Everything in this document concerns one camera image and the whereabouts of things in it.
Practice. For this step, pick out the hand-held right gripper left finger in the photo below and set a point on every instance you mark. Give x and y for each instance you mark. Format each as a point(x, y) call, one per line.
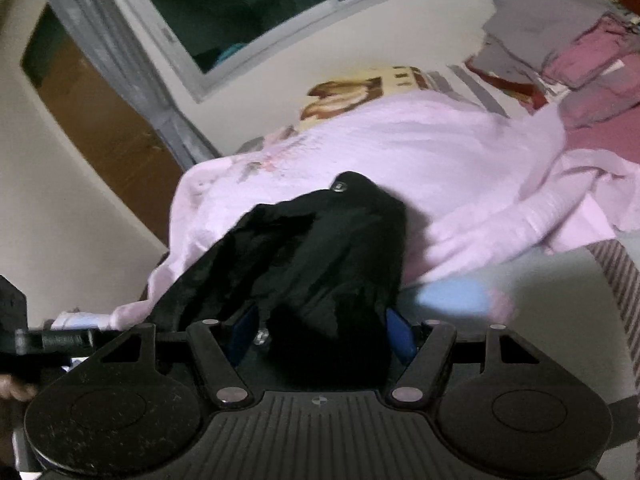
point(244, 332)

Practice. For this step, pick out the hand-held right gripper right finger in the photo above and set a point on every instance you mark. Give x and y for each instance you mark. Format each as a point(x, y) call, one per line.
point(399, 335)

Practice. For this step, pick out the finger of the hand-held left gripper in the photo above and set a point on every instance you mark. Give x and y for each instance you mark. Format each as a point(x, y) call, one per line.
point(55, 341)

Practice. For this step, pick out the black garment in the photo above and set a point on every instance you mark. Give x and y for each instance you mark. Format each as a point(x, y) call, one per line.
point(310, 260)

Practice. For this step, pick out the person's left hand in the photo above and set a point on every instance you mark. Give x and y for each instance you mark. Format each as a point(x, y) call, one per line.
point(17, 390)

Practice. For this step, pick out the wooden door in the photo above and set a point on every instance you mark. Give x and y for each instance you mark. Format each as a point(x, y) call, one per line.
point(95, 120)

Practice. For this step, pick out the printed pillow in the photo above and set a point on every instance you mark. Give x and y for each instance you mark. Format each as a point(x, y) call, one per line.
point(345, 92)

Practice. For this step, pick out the grey curtain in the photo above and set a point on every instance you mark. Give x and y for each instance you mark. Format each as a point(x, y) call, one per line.
point(130, 75)

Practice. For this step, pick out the dark red cloth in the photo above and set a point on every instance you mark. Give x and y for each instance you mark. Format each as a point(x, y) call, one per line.
point(520, 87)

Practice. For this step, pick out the maroon folded garment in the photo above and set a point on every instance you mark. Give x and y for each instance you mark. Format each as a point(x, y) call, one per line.
point(605, 120)

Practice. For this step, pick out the window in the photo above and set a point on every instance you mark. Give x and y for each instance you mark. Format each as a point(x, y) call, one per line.
point(240, 5)

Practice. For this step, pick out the pink folded garment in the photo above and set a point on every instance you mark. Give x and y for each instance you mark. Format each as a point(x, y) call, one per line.
point(590, 57)

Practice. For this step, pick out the grey folded garment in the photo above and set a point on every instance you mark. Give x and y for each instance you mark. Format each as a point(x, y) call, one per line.
point(540, 20)

